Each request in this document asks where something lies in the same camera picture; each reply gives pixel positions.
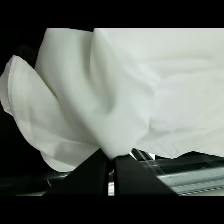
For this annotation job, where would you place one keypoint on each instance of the white garment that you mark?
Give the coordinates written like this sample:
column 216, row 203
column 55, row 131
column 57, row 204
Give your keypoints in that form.
column 126, row 90

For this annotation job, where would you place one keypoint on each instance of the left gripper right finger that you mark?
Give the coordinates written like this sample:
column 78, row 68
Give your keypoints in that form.
column 136, row 178

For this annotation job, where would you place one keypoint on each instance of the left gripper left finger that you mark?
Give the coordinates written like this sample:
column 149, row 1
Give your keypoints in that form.
column 88, row 176

